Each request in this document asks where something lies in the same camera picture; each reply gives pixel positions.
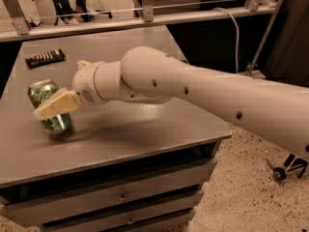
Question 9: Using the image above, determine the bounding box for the black wheeled cart base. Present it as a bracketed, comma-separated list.
[266, 154, 308, 181]

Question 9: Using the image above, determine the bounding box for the grey drawer cabinet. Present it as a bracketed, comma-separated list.
[0, 25, 233, 232]

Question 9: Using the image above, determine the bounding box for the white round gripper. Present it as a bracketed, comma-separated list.
[33, 60, 106, 120]

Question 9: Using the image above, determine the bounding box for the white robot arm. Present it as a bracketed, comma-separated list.
[34, 46, 309, 160]

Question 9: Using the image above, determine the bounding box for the dark chocolate bar wrapper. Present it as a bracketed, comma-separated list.
[25, 49, 66, 69]

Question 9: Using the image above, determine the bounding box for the upper grey drawer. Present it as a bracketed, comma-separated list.
[1, 159, 216, 227]

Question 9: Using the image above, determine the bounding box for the white cable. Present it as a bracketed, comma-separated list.
[212, 7, 240, 74]

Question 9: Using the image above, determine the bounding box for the aluminium frame rail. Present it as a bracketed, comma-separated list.
[0, 0, 281, 43]

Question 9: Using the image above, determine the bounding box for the black office chair base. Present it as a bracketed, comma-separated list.
[80, 10, 113, 22]

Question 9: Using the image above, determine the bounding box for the green soda can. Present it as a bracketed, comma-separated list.
[28, 79, 72, 134]

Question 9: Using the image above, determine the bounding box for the lower grey drawer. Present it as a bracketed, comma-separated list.
[43, 188, 203, 232]

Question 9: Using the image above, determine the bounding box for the grey drawer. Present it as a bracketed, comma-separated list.
[43, 188, 203, 232]
[1, 159, 216, 227]

